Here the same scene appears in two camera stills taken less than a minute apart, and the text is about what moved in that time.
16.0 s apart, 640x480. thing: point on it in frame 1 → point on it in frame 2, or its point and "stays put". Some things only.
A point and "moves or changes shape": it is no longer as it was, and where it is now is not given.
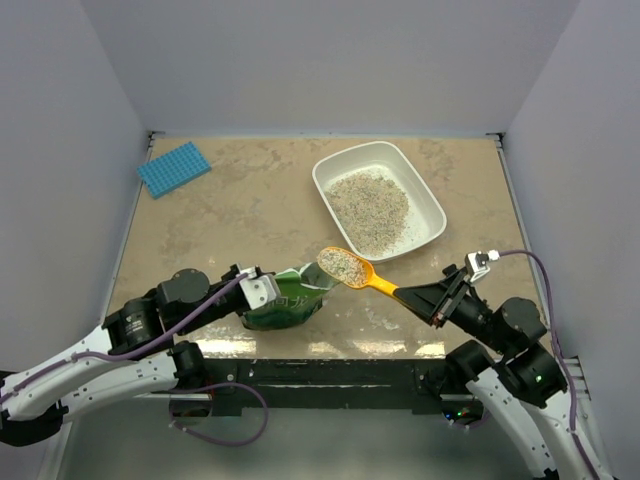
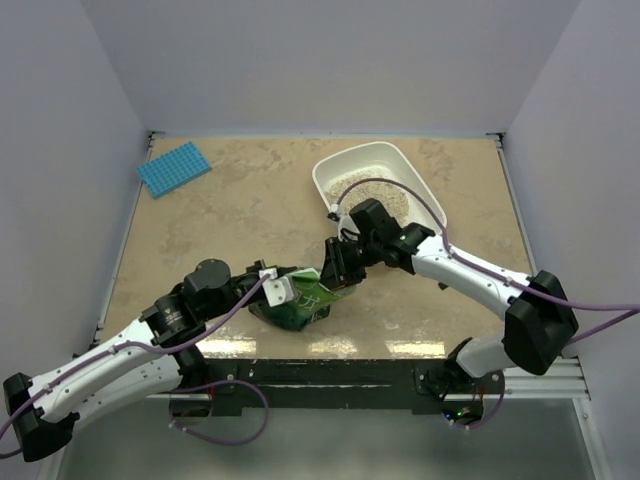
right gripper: x=433 y=301 → x=337 y=274
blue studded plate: x=173 y=170 stays put
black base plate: x=235 y=384 stays put
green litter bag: x=301 y=291 moves or changes shape
